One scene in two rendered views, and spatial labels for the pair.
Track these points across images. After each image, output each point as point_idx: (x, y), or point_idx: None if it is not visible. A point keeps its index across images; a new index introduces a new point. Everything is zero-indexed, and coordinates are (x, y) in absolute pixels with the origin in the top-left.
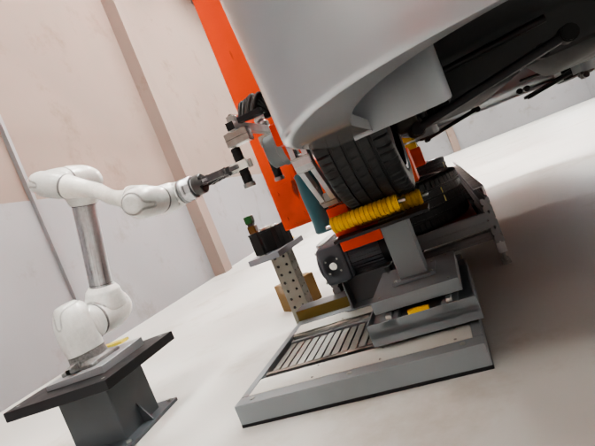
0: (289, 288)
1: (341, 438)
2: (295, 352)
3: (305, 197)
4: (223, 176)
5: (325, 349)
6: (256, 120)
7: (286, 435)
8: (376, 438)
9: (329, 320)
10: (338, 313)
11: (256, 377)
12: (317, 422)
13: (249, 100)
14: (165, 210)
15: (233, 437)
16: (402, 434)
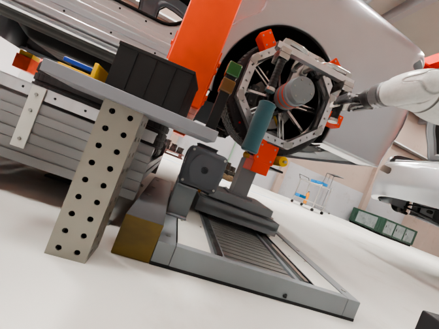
0: (119, 181)
1: None
2: (253, 264)
3: (268, 124)
4: (353, 108)
5: (252, 250)
6: (308, 55)
7: None
8: (319, 267)
9: (195, 230)
10: (178, 222)
11: (268, 322)
12: None
13: None
14: (415, 114)
15: (365, 328)
16: (313, 262)
